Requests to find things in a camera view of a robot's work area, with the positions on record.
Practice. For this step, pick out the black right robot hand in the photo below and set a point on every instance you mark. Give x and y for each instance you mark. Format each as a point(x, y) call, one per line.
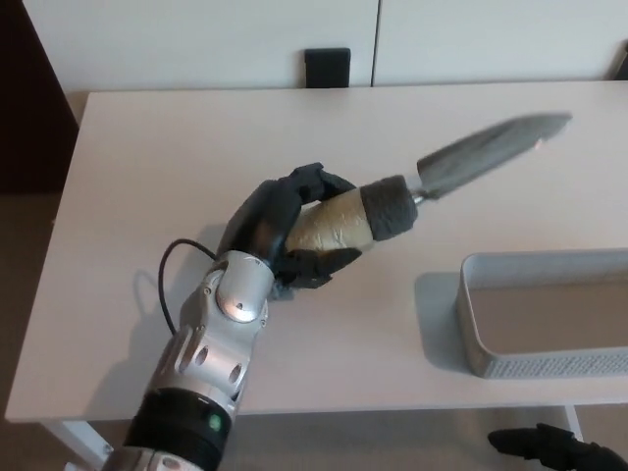
point(554, 449)

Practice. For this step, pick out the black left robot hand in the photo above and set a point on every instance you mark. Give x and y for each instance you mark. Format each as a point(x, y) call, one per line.
point(255, 221)

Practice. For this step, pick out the grey mesh container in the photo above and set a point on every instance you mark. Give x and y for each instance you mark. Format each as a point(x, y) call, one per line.
point(549, 365)

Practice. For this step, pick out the white desk with metal legs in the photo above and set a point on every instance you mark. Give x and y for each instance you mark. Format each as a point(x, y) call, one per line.
point(172, 147)

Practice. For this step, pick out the white cabinet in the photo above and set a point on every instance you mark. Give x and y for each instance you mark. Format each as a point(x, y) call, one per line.
point(196, 39)

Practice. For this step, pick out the dark brown door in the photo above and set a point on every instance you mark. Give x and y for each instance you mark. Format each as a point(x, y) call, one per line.
point(24, 98)

